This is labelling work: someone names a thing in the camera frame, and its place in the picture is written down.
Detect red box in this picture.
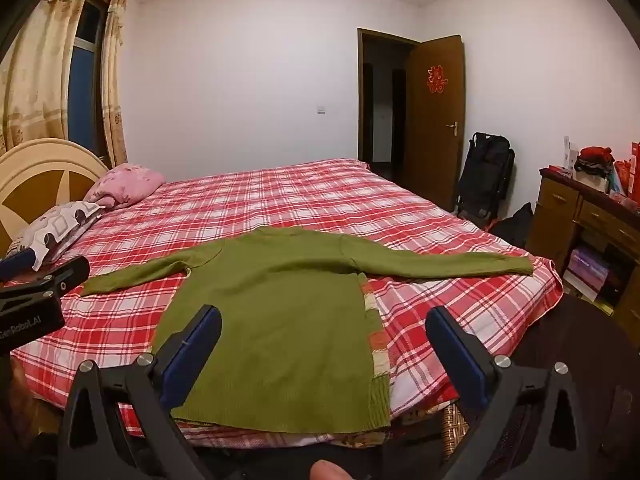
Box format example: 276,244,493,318
627,142,640,196

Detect brown wooden dresser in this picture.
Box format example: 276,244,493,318
527,167,640,321

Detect person's right hand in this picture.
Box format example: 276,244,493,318
309,460,356,480

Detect narrow beige floral curtain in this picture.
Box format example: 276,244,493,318
100,0,130,167

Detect red paper door decoration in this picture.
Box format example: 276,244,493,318
424,65,446,93

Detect dark wooden door frame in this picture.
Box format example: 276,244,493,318
357,27,416,166

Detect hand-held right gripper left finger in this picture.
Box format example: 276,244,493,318
57,304,223,480

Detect cream wooden headboard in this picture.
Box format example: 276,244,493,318
0,138,110,258

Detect white patterned pillow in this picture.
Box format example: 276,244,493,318
7,201,106,268

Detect purple packages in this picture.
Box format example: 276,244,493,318
565,247,611,301

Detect black folded stroller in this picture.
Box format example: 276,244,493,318
456,132,516,221

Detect window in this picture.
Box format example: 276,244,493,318
65,0,111,161

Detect wide beige floral curtain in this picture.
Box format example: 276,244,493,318
0,0,101,156

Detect red plaid bed sheet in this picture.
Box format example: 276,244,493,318
10,158,565,448

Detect black bag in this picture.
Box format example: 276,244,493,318
490,202,535,248

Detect yellow floral blanket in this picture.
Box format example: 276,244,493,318
325,430,396,448

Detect brown wooden door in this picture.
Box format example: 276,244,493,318
404,35,467,213

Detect wicker basket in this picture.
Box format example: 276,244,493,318
437,402,473,461

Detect pile of red clothes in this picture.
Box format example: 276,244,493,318
574,146,616,181

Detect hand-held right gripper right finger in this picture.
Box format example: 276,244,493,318
425,305,591,480

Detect green striped knit sweater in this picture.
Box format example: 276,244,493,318
79,226,535,433

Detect pink pillow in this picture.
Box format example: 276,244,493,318
82,162,166,209

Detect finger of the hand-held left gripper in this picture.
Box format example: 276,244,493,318
0,251,38,282
0,256,91,307

